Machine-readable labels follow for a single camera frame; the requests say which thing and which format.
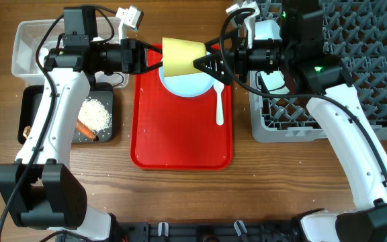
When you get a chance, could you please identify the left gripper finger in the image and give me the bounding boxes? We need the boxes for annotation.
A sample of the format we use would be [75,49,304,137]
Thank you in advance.
[138,40,163,54]
[143,61,163,73]

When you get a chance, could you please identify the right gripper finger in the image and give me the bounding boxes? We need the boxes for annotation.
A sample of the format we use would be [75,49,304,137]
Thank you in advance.
[193,53,234,85]
[204,28,243,54]

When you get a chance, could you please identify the white plastic spoon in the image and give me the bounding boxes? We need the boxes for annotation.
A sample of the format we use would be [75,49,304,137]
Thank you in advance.
[213,81,224,126]

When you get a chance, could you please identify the yellow plastic cup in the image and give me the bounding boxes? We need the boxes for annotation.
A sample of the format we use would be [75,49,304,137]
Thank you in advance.
[162,38,206,77]

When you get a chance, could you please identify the light blue small bowl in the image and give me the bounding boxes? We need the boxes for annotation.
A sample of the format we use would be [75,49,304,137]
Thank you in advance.
[254,19,282,40]

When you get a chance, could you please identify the green bowl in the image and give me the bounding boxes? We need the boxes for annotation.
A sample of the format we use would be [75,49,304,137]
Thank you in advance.
[257,71,290,95]

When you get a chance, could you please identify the light blue plate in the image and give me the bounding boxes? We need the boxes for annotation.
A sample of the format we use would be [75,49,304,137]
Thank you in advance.
[159,67,214,97]

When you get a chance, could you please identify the pile of white rice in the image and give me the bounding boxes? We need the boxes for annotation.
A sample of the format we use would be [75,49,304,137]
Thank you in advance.
[78,97,112,132]

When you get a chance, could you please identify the orange carrot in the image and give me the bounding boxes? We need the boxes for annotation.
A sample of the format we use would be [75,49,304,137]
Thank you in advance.
[75,120,98,141]

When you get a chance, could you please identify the small brown food scrap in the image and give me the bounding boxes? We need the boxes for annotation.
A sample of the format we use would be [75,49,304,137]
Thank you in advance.
[22,126,32,139]

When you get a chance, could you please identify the white paper towel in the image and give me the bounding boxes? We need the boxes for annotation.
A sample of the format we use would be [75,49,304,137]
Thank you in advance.
[39,48,49,65]

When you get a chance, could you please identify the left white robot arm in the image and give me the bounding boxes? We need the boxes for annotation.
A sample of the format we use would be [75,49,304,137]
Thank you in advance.
[0,5,152,241]

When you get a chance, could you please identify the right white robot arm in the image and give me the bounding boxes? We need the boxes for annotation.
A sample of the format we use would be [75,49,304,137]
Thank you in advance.
[193,1,387,241]

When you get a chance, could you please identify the grey dishwasher rack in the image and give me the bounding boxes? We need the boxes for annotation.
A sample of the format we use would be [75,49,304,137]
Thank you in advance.
[249,0,387,143]

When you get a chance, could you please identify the red plastic tray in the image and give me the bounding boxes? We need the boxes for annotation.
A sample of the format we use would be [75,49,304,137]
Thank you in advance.
[130,70,233,170]

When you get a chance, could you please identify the clear plastic bin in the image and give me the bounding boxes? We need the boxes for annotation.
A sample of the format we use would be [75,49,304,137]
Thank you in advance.
[11,17,129,88]

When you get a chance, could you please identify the black plastic bin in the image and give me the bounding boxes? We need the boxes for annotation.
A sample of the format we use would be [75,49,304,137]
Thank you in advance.
[17,83,114,144]

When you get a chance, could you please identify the black mounting rail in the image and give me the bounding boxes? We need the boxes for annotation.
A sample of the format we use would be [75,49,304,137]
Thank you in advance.
[54,220,353,242]

